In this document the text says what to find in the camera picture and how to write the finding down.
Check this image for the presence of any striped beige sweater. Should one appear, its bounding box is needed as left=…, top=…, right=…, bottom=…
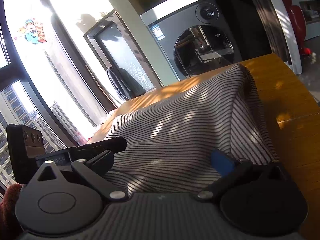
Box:
left=105, top=64, right=277, bottom=194

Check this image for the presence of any dark folding door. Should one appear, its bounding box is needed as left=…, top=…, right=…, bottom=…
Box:
left=215, top=0, right=292, bottom=63

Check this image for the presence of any red gloved left hand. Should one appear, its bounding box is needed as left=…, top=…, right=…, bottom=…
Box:
left=0, top=184, right=23, bottom=240

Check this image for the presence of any dark blue hanging towel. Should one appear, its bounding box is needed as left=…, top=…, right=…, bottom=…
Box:
left=106, top=67, right=146, bottom=101

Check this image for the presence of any cartoon window sticker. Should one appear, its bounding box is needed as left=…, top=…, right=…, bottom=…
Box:
left=21, top=20, right=47, bottom=44

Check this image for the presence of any grey front-load washing machine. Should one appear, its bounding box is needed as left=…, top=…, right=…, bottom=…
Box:
left=140, top=0, right=242, bottom=80

